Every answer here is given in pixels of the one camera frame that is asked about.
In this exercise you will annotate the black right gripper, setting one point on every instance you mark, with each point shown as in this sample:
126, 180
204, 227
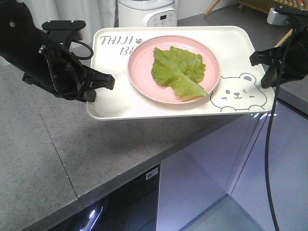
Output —
295, 65

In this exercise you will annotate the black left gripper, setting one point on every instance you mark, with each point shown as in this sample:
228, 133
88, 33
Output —
54, 68

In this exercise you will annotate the cream bear serving tray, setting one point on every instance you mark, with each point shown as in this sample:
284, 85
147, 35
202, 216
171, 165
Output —
238, 90

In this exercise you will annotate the pink round plate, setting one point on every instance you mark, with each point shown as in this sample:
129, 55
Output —
142, 58

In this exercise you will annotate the green lettuce leaf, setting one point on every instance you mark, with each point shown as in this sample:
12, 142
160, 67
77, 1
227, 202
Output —
179, 69

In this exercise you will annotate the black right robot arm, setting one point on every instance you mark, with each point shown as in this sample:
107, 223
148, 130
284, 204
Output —
299, 26

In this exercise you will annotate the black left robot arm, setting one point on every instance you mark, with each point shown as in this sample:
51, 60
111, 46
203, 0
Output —
16, 24

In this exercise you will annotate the white pleated curtain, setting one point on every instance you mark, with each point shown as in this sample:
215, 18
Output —
97, 14

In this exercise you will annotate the white rice cooker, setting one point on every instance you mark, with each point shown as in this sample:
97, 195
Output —
146, 13

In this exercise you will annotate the grey cabinet door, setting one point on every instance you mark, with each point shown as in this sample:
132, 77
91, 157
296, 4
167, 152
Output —
202, 171

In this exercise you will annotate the black disinfection cabinet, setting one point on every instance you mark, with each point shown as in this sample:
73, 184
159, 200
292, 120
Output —
132, 207

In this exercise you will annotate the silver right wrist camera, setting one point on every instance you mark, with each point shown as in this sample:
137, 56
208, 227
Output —
278, 18

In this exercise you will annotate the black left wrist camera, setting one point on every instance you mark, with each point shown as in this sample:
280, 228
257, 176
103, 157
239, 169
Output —
64, 31

